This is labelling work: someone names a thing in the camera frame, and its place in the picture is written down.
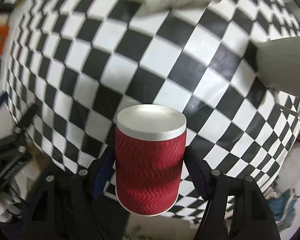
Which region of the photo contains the black white checkered tablecloth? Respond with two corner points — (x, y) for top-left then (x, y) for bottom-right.
(4, 0), (300, 190)

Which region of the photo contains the pile of blue clothes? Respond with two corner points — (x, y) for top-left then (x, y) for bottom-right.
(265, 187), (300, 227)

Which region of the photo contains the red ribbed paper cup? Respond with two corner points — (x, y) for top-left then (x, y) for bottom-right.
(115, 104), (187, 217)

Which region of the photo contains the grey ceramic mug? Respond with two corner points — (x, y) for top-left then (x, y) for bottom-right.
(256, 36), (300, 98)

